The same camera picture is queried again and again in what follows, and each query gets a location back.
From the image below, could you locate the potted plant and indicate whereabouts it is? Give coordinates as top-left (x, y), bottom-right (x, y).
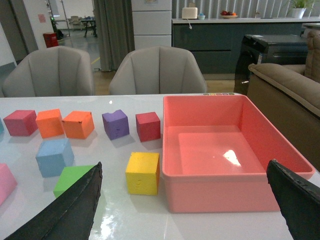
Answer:
top-left (288, 0), bottom-right (317, 19)

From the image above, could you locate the fruit bowl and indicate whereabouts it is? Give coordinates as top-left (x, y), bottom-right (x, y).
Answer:
top-left (220, 10), bottom-right (238, 19)

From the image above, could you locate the right beige chair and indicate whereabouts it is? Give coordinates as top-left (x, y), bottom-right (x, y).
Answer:
top-left (109, 46), bottom-right (207, 95)

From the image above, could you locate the left beige chair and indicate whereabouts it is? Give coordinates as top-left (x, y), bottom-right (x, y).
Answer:
top-left (2, 46), bottom-right (95, 98)

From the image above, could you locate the dark grey counter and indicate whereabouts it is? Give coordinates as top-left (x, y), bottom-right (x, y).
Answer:
top-left (172, 17), bottom-right (320, 74)

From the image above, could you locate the crimson pink foam cube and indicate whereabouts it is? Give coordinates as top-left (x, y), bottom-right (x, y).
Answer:
top-left (3, 110), bottom-right (38, 137)

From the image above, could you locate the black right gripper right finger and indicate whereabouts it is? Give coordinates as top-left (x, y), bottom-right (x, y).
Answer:
top-left (266, 159), bottom-right (320, 240)

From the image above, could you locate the light blue foam cube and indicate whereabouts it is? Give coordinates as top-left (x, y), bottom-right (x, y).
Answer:
top-left (35, 138), bottom-right (75, 178)

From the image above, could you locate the yellow foam cube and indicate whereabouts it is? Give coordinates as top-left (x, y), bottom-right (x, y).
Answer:
top-left (125, 152), bottom-right (160, 196)

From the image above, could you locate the chipped orange foam cube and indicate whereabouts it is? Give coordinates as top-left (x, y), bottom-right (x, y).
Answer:
top-left (62, 110), bottom-right (95, 139)

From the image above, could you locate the dark red foam cube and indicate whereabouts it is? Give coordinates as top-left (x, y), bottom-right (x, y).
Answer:
top-left (135, 111), bottom-right (161, 142)

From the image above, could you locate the beige chair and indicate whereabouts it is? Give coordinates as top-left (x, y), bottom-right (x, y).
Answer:
top-left (2, 46), bottom-right (95, 98)
top-left (109, 46), bottom-right (207, 95)

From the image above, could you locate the grey curtain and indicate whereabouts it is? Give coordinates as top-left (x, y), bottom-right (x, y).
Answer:
top-left (93, 0), bottom-right (135, 72)

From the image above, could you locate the red fire cabinet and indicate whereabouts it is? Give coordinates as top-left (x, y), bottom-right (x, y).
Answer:
top-left (43, 32), bottom-right (59, 48)

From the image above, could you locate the white toaster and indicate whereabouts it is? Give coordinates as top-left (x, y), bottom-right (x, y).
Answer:
top-left (181, 7), bottom-right (198, 20)

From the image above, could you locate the pink plastic bin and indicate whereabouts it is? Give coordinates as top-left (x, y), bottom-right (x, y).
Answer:
top-left (162, 94), bottom-right (315, 213)

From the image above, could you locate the white drawer cabinet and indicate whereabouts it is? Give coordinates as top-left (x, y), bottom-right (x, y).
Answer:
top-left (131, 0), bottom-right (172, 50)

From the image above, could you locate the green foam cube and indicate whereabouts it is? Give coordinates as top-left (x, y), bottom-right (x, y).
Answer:
top-left (53, 165), bottom-right (94, 198)

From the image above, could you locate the notched purple foam cube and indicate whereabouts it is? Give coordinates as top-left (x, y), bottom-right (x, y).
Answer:
top-left (102, 109), bottom-right (130, 140)

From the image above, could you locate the small blue bowl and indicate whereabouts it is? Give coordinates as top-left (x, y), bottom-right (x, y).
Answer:
top-left (197, 15), bottom-right (206, 20)

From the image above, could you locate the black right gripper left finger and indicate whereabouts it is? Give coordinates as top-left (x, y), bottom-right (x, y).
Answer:
top-left (6, 162), bottom-right (103, 240)

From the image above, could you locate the beige sofa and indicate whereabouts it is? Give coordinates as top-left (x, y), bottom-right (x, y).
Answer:
top-left (247, 30), bottom-right (320, 170)

